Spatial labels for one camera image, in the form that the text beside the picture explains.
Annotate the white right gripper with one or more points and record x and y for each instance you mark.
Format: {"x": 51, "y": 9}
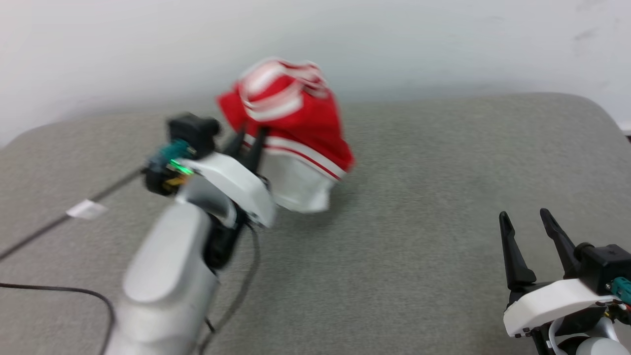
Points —
{"x": 552, "y": 305}

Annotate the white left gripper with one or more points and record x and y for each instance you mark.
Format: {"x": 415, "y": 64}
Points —
{"x": 241, "y": 185}

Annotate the red and white basketball jersey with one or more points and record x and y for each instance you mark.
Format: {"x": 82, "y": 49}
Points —
{"x": 305, "y": 123}

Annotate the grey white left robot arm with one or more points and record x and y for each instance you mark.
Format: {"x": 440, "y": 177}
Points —
{"x": 162, "y": 276}

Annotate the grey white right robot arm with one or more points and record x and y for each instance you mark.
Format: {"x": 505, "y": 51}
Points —
{"x": 596, "y": 345}

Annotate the grey fabric sofa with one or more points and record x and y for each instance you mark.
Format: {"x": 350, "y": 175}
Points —
{"x": 419, "y": 222}

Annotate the small white paper label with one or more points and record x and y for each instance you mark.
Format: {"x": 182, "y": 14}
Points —
{"x": 86, "y": 209}

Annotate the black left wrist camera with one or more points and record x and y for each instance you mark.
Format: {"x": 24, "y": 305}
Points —
{"x": 192, "y": 132}

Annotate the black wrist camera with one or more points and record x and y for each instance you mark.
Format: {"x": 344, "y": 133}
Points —
{"x": 192, "y": 132}
{"x": 606, "y": 266}

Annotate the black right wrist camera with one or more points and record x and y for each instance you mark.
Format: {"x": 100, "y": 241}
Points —
{"x": 606, "y": 266}

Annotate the teal left camera connector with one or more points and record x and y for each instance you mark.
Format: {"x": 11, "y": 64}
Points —
{"x": 170, "y": 155}

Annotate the teal camera connector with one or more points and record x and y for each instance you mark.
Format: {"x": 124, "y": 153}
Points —
{"x": 170, "y": 155}
{"x": 622, "y": 290}

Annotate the teal right camera connector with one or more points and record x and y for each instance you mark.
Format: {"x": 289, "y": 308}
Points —
{"x": 622, "y": 290}

